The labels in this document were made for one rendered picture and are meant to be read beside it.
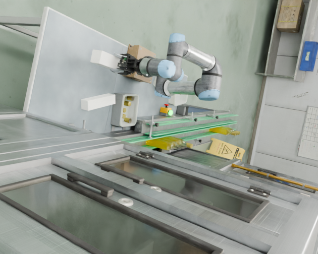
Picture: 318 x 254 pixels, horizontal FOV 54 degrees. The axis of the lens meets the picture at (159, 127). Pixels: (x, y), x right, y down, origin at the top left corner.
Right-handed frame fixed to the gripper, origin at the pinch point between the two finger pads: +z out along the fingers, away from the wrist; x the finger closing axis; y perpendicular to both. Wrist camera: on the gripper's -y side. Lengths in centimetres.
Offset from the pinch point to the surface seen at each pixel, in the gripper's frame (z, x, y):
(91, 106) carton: 28.2, 24.4, -18.5
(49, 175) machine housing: -43, 42, 62
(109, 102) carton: 28.3, 19.6, -33.5
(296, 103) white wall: 28, -74, -654
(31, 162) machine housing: -34, 41, 61
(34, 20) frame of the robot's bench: 49, -14, 15
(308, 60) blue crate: 10, -156, -578
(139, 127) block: 23, 33, -65
